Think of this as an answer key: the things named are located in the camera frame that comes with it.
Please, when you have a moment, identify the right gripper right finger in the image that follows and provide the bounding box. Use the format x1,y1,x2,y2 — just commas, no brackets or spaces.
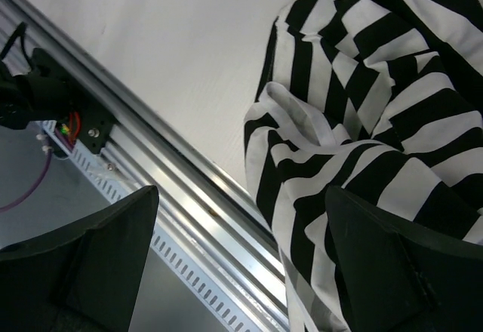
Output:
325,186,482,331

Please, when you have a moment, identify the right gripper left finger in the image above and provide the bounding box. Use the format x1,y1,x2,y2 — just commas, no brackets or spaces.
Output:
1,186,159,331

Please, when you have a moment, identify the black white striped tank top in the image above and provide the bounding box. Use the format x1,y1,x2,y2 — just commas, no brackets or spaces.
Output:
244,0,482,331

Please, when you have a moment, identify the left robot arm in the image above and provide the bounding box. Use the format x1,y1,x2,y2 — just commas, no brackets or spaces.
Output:
1,22,76,131

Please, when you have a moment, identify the white slotted cable duct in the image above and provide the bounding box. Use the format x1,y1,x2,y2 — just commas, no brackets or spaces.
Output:
41,121,289,331

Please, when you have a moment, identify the aluminium mounting rail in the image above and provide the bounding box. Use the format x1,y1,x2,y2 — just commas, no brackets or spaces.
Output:
1,0,289,331

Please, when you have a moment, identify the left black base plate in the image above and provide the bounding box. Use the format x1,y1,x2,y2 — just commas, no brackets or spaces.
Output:
32,48,116,155

